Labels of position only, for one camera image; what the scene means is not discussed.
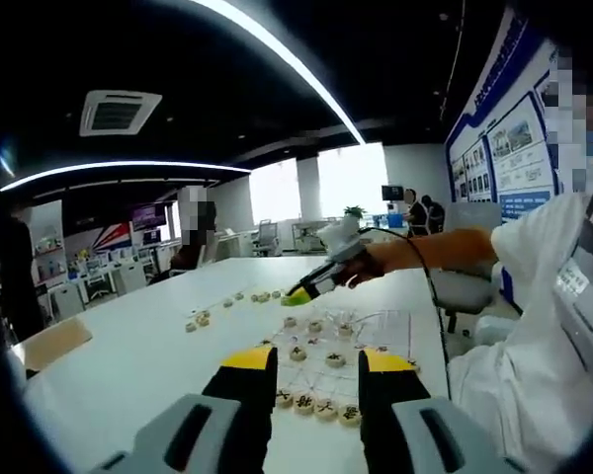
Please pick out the long ceiling light strip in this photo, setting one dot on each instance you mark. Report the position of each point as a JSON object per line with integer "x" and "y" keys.
{"x": 296, "y": 59}

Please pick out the mesh office chair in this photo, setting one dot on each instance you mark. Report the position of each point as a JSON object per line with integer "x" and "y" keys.
{"x": 267, "y": 237}

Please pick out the dark monitor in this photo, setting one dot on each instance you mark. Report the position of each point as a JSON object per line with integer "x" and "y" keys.
{"x": 393, "y": 192}

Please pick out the group of wooden chess pieces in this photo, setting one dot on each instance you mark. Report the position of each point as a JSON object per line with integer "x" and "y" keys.
{"x": 335, "y": 359}

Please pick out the curved ceiling light strip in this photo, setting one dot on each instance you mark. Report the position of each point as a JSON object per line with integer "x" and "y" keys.
{"x": 128, "y": 165}

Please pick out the blue wall poster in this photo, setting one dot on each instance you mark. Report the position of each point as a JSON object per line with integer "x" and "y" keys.
{"x": 504, "y": 148}

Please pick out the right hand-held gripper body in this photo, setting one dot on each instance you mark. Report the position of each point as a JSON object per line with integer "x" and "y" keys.
{"x": 346, "y": 239}

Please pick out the person's right hand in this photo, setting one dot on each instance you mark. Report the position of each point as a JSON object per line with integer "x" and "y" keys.
{"x": 361, "y": 269}

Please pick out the blue box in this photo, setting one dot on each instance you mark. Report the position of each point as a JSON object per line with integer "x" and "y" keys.
{"x": 396, "y": 220}

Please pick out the clear red-lined chessboard sheet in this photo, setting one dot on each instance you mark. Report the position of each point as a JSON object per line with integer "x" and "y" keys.
{"x": 375, "y": 326}

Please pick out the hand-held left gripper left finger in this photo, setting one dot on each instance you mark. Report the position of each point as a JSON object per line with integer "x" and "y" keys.
{"x": 183, "y": 434}

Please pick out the wooden board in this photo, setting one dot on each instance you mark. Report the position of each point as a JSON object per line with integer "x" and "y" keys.
{"x": 54, "y": 343}

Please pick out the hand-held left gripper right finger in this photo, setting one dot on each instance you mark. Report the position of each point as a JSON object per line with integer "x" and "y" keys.
{"x": 425, "y": 434}

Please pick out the potted plant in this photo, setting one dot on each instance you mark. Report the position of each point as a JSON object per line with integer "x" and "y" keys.
{"x": 356, "y": 212}

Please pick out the display shelf with colourful items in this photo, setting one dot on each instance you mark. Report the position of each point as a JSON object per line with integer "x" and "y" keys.
{"x": 48, "y": 257}

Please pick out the striped wall banner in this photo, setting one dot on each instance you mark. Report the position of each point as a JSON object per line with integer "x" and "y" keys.
{"x": 111, "y": 237}

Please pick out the ceiling air conditioner vent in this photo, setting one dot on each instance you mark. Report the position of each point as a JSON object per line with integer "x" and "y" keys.
{"x": 121, "y": 113}

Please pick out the grey chest device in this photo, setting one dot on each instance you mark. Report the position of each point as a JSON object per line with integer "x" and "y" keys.
{"x": 588, "y": 296}

